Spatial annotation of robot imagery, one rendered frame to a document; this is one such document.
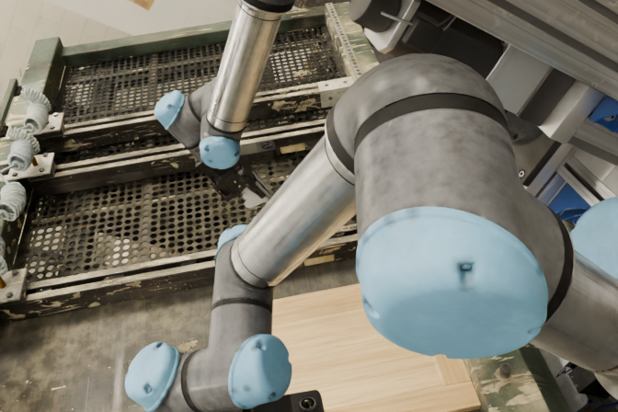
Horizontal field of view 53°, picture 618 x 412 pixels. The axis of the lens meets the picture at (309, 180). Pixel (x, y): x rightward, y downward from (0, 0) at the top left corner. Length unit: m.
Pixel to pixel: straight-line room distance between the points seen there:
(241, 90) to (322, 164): 0.55
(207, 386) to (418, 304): 0.40
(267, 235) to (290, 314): 0.90
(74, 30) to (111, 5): 1.63
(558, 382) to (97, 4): 4.16
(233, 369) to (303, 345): 0.79
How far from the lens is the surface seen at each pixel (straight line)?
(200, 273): 1.64
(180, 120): 1.32
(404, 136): 0.42
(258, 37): 1.04
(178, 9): 4.93
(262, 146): 1.40
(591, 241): 0.81
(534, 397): 1.42
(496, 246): 0.38
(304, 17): 2.71
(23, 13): 6.53
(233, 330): 0.74
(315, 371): 1.46
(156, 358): 0.79
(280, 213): 0.64
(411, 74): 0.45
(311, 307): 1.56
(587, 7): 0.78
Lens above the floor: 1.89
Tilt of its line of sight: 25 degrees down
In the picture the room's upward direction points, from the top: 72 degrees counter-clockwise
